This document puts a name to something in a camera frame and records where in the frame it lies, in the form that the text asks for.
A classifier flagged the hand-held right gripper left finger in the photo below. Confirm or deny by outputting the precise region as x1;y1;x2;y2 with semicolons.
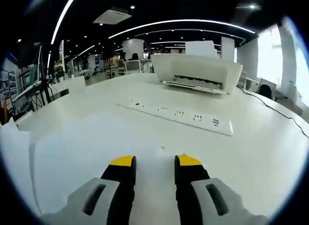
40;155;138;225

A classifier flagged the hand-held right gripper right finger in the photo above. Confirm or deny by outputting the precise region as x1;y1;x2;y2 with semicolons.
174;154;270;225

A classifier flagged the white sheet of paper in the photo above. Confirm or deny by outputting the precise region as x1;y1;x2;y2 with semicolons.
0;113;174;218

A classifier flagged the white table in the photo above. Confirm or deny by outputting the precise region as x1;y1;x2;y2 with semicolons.
0;72;309;221

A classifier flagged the white power strip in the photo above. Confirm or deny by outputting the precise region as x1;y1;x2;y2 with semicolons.
117;98;234;137

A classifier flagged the white printer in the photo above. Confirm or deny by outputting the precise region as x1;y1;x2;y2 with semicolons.
151;53;244;96

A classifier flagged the white mesh office chair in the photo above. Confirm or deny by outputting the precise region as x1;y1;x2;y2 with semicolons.
124;59;142;75

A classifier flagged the white box with arched opening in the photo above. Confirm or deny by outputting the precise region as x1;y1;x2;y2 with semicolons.
257;77;278;100

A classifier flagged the black tripod stand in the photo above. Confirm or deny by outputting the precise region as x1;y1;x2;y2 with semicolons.
36;42;55;107

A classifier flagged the white text poster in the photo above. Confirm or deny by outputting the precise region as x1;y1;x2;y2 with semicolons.
0;58;20;107

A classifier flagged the narrow office window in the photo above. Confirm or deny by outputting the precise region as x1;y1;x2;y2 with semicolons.
257;24;283;79

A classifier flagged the long ceiling light strip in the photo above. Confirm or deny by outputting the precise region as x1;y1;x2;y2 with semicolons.
50;0;80;45
108;19;257;40

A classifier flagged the ceiling air vent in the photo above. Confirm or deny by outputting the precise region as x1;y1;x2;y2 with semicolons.
93;9;132;25

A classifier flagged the wide office window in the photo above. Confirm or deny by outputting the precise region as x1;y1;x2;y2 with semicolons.
283;17;309;90

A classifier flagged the black power cable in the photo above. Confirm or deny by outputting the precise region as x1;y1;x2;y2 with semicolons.
238;86;309;139

